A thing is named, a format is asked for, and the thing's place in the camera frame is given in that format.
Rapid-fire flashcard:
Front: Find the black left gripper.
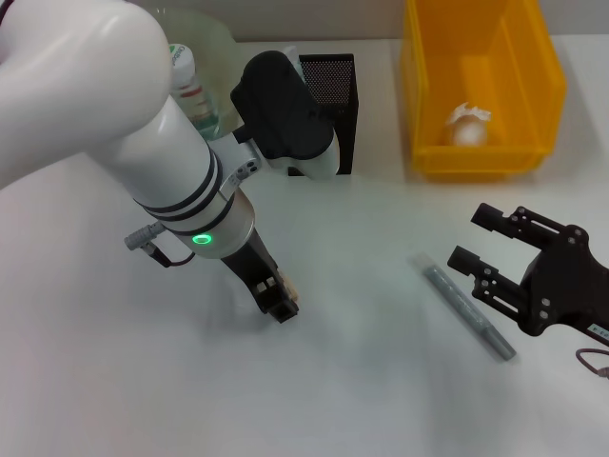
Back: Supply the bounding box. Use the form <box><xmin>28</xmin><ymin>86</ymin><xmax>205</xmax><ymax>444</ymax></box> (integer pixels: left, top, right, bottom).
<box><xmin>220</xmin><ymin>227</ymin><xmax>302</xmax><ymax>327</ymax></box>

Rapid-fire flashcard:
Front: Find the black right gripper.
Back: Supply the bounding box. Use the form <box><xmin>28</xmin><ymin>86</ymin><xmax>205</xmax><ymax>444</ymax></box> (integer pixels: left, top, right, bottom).
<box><xmin>446</xmin><ymin>202</ymin><xmax>609</xmax><ymax>338</ymax></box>

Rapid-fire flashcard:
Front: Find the grey marker pen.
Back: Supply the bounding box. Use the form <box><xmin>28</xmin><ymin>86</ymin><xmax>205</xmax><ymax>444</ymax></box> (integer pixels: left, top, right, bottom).
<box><xmin>411</xmin><ymin>253</ymin><xmax>519</xmax><ymax>364</ymax></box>

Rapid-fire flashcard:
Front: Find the white paper ball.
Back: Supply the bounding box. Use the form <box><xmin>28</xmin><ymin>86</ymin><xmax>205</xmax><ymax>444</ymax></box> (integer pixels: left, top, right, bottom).
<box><xmin>444</xmin><ymin>100</ymin><xmax>492</xmax><ymax>147</ymax></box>

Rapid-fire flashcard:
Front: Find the clear green-label water bottle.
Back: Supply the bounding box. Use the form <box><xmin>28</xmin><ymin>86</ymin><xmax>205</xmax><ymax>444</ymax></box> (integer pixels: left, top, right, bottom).
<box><xmin>167</xmin><ymin>44</ymin><xmax>224</xmax><ymax>143</ymax></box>

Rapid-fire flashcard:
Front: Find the black mesh pen holder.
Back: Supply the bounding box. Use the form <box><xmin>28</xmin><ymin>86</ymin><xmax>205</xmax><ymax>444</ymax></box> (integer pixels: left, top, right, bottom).
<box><xmin>286</xmin><ymin>52</ymin><xmax>362</xmax><ymax>178</ymax></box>

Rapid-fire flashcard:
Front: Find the pale green translucent fruit bowl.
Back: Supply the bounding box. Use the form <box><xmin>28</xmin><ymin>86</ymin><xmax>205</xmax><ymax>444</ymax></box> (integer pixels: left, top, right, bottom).
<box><xmin>155</xmin><ymin>6</ymin><xmax>245</xmax><ymax>140</ymax></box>

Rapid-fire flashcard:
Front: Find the yellow plastic bin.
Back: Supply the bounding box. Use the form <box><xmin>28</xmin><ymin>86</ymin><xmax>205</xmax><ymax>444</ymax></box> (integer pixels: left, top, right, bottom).
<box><xmin>399</xmin><ymin>0</ymin><xmax>568</xmax><ymax>182</ymax></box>

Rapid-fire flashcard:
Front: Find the right gripper cable with connector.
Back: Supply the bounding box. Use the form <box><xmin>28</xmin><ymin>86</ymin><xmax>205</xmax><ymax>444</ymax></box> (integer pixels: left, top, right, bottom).
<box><xmin>574</xmin><ymin>346</ymin><xmax>609</xmax><ymax>381</ymax></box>

